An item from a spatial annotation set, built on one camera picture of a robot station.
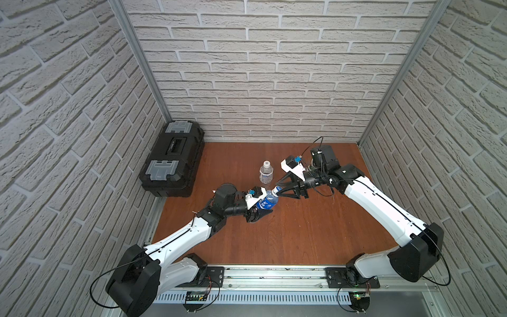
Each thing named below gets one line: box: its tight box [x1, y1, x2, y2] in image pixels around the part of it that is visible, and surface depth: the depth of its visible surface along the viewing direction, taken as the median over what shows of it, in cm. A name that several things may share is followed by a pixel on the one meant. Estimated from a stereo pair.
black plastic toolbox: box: [139, 120, 206, 198], surface depth 94 cm
